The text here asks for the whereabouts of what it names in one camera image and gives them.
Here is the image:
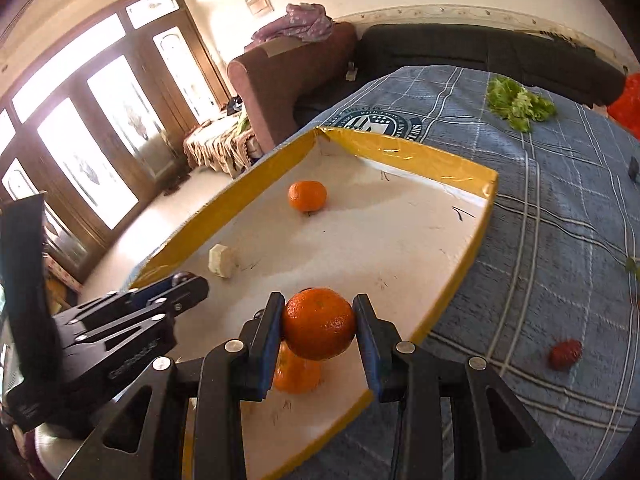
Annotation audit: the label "brown armchair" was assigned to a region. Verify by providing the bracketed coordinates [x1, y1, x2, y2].
[227, 22, 358, 153]

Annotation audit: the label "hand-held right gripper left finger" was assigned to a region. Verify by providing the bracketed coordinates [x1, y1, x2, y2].
[57, 291, 287, 480]

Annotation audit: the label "red strawberry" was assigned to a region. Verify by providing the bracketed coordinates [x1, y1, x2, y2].
[547, 339, 584, 372]

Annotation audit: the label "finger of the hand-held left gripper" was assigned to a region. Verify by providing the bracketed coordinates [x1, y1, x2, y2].
[75, 272, 210, 348]
[52, 272, 183, 331]

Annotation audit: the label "black sofa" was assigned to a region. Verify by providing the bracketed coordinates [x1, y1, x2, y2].
[295, 22, 628, 126]

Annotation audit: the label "yellow-edged white cardboard tray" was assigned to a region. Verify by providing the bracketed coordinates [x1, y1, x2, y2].
[127, 126, 500, 480]

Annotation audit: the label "green lettuce leaves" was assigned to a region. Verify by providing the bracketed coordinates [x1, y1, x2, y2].
[486, 75, 557, 133]

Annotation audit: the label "red plastic bag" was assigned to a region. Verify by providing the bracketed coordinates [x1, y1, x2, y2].
[606, 72, 640, 138]

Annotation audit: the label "purple floral cloth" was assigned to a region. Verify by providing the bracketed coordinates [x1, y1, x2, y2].
[250, 2, 335, 46]

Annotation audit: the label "small white peeled chunk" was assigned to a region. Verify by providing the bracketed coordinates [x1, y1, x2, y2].
[207, 243, 237, 279]

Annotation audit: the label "orange with green leaf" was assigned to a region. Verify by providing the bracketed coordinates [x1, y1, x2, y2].
[272, 341, 322, 394]

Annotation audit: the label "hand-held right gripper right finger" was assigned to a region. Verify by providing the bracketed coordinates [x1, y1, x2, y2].
[352, 294, 576, 480]

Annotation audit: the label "patterned brown furniture cover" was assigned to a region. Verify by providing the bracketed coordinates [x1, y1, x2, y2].
[182, 115, 263, 178]

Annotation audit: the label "small orange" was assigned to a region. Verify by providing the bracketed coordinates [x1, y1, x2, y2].
[288, 180, 328, 213]

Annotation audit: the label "wooden glazed door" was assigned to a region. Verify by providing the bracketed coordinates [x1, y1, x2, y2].
[0, 0, 233, 286]

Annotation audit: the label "large round orange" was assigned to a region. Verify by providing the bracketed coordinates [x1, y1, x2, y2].
[282, 287, 357, 361]

